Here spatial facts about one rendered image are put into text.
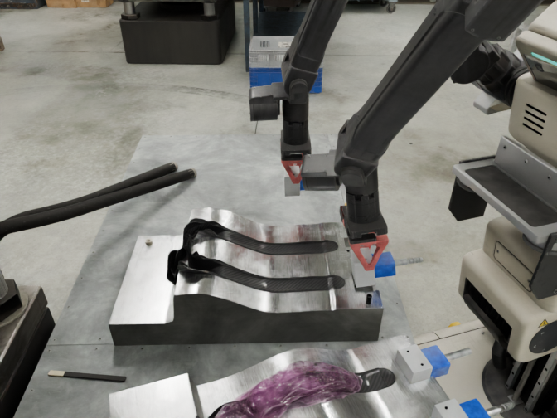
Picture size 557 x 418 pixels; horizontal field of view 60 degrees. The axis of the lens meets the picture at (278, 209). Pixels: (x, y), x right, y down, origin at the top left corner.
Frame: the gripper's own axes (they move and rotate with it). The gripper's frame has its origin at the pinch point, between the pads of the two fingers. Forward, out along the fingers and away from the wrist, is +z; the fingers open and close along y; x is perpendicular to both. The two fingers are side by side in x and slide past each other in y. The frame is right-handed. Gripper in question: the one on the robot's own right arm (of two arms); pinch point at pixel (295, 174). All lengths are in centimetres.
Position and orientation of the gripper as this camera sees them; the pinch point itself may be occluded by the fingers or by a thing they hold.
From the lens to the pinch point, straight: 113.2
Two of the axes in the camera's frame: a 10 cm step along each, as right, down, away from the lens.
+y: 0.1, 5.8, -8.1
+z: 0.2, 8.1, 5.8
